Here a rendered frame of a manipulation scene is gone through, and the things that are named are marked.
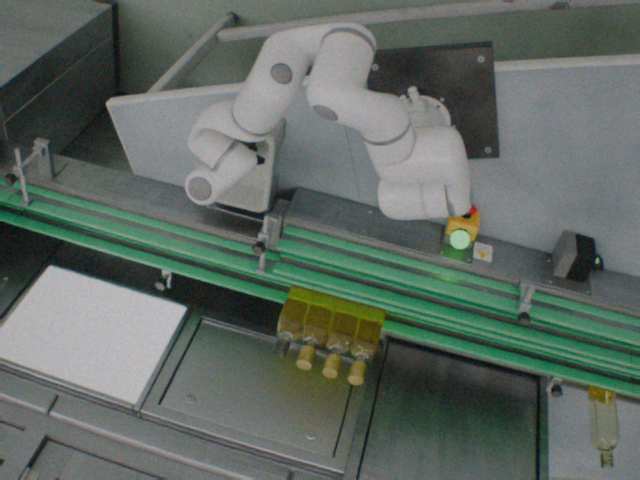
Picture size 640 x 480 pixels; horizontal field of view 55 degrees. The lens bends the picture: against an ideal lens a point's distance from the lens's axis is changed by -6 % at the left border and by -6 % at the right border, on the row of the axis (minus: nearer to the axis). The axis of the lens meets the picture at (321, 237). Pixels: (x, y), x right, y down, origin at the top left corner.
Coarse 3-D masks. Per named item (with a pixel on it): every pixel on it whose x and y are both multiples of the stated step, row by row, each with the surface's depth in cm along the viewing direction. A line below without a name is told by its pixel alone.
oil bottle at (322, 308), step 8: (320, 296) 151; (328, 296) 151; (336, 296) 152; (312, 304) 149; (320, 304) 149; (328, 304) 150; (336, 304) 154; (312, 312) 147; (320, 312) 147; (328, 312) 148; (312, 320) 145; (320, 320) 146; (328, 320) 146; (304, 328) 144; (312, 328) 144; (320, 328) 144; (328, 328) 146; (304, 336) 144; (312, 336) 143; (320, 336) 143; (320, 344) 145
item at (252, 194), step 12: (264, 144) 153; (264, 156) 155; (264, 168) 158; (252, 180) 161; (264, 180) 160; (228, 192) 160; (240, 192) 160; (252, 192) 161; (264, 192) 161; (240, 204) 158; (252, 204) 158; (264, 204) 156
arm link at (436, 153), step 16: (416, 128) 107; (432, 128) 106; (448, 128) 105; (368, 144) 103; (400, 144) 102; (416, 144) 105; (432, 144) 104; (448, 144) 103; (384, 160) 105; (400, 160) 105; (416, 160) 105; (432, 160) 104; (448, 160) 104; (464, 160) 107; (384, 176) 109; (400, 176) 107; (416, 176) 107; (432, 176) 106; (448, 176) 106; (464, 176) 108; (448, 192) 111; (464, 192) 110; (448, 208) 113; (464, 208) 113
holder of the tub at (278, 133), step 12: (276, 132) 145; (276, 144) 147; (276, 156) 152; (276, 168) 156; (276, 180) 159; (276, 192) 163; (216, 204) 165; (228, 204) 166; (252, 216) 164; (264, 216) 165
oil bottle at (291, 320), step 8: (296, 288) 153; (304, 288) 153; (288, 296) 151; (296, 296) 151; (304, 296) 151; (312, 296) 152; (288, 304) 149; (296, 304) 149; (304, 304) 149; (288, 312) 147; (296, 312) 147; (304, 312) 148; (280, 320) 145; (288, 320) 145; (296, 320) 145; (304, 320) 146; (280, 328) 144; (288, 328) 144; (296, 328) 144; (296, 336) 145
